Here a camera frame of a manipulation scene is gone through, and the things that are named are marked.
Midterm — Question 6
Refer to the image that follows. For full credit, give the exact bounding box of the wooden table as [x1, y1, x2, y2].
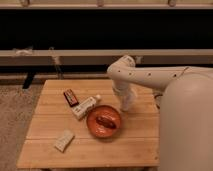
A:
[17, 79, 159, 169]

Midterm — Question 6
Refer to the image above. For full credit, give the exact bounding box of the grey metal rail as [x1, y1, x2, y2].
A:
[0, 49, 213, 66]

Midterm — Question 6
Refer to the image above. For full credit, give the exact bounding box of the brown snack bar in bowl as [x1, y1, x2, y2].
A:
[96, 116, 116, 129]

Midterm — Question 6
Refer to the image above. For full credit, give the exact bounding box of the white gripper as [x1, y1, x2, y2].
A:
[113, 88, 137, 111]

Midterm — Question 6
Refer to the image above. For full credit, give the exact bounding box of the dark red candy bar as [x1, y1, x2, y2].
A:
[63, 89, 79, 107]

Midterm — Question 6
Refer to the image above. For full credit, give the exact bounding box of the white wrapped snack packet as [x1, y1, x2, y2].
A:
[54, 130, 75, 152]

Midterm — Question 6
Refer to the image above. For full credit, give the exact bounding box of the orange ceramic bowl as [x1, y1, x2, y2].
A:
[86, 105, 122, 138]

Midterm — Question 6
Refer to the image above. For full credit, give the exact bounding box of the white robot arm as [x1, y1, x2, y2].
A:
[107, 55, 213, 171]

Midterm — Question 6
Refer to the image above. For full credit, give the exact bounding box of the white plastic bottle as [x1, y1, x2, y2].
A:
[72, 94, 101, 120]

